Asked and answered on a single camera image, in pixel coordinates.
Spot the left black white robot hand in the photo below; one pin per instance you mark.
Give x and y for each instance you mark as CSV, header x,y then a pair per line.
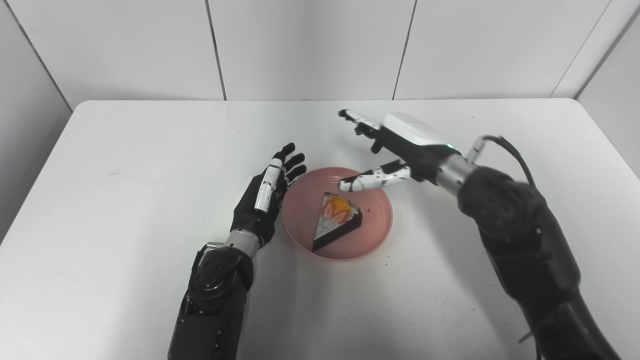
x,y
255,220

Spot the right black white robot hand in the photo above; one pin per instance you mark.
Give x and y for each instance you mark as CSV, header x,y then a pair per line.
x,y
420,150

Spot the chocolate cake slice with fruit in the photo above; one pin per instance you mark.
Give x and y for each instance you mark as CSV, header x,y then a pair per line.
x,y
335,220

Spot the pink round plate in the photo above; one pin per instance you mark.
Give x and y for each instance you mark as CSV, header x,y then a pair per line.
x,y
370,230

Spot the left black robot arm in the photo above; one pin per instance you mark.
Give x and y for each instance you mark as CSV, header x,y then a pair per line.
x,y
215,305

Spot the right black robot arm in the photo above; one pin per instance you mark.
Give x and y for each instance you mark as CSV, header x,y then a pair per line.
x,y
525,240

